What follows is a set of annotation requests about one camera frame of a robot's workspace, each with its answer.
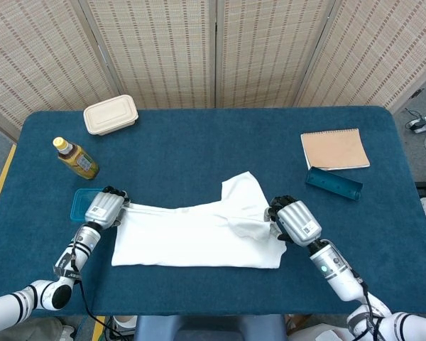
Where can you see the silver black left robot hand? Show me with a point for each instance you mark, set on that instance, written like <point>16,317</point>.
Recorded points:
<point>104,209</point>

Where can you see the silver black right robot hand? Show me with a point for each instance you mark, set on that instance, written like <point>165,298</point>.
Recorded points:
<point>298,222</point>

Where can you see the white t-shirt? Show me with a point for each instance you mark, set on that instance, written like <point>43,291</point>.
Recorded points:
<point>184,234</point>

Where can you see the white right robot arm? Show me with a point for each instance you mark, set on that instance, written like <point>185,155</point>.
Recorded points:
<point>337,270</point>

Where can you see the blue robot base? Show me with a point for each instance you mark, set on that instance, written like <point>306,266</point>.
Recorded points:
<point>206,328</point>

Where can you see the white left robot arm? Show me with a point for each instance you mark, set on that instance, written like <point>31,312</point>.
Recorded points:
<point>81,245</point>

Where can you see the blue transparent plastic lid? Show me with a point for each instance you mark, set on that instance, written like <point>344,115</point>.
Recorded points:
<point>80,206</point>

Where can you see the teal pencil case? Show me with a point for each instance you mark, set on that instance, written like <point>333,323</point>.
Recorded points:
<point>332,183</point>

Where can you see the yellow corn tea bottle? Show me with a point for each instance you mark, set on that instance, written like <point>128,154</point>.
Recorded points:
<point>79,161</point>

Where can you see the brown spiral notebook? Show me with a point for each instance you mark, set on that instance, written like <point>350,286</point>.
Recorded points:
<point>335,149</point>

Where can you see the beige lidded food container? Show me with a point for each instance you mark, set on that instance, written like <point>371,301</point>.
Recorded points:
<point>110,115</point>

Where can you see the olive trouser leg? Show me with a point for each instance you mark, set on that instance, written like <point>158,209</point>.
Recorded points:
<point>39,330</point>

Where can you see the black power adapter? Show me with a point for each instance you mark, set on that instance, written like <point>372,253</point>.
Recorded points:
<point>414,124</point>

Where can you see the woven folding screen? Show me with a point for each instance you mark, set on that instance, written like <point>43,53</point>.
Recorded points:
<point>163,53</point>

